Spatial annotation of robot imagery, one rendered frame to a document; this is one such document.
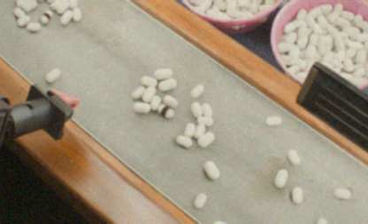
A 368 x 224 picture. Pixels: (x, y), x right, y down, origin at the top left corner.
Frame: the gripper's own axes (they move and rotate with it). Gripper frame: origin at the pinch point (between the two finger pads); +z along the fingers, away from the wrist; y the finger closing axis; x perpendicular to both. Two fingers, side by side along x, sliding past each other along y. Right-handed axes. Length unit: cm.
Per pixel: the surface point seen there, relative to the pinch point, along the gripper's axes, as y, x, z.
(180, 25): -0.6, -14.5, 27.3
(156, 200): -23.7, 6.8, 1.5
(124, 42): 7.3, -6.2, 21.3
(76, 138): -2.5, 7.3, 0.9
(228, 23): -7.3, -18.0, 34.5
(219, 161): -26.9, -0.9, 14.3
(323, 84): -42, -33, -3
